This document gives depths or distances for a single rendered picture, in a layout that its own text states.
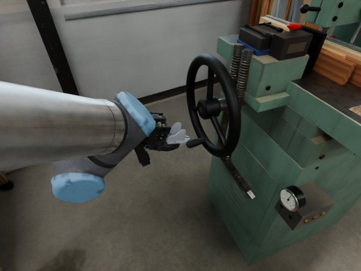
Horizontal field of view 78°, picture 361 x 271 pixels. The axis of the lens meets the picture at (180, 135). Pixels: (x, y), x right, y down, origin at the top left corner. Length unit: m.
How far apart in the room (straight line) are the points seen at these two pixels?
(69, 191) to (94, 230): 0.92
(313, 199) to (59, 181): 0.64
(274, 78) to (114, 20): 1.38
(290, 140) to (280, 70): 0.20
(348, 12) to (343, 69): 0.16
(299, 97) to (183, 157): 1.11
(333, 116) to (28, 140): 0.54
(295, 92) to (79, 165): 0.51
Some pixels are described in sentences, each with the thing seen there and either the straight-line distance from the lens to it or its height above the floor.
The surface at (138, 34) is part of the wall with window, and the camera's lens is 1.86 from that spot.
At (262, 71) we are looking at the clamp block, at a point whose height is 0.94.
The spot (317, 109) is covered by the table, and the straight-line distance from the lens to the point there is 0.59.
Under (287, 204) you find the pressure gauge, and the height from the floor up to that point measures 0.64.
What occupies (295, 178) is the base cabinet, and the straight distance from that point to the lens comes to 0.71.
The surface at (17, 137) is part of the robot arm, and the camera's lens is 0.23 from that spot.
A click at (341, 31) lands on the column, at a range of 0.97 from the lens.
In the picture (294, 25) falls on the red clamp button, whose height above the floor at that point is 1.02.
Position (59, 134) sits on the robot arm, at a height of 1.02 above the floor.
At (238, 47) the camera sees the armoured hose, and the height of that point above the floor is 0.97.
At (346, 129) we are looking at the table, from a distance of 0.56.
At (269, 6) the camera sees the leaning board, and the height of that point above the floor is 0.77.
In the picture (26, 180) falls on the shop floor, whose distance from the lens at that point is 1.77.
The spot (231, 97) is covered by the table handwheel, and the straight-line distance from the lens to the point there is 0.51.
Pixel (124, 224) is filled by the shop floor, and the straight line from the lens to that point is 1.34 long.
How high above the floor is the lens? 1.17
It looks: 41 degrees down
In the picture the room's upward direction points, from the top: straight up
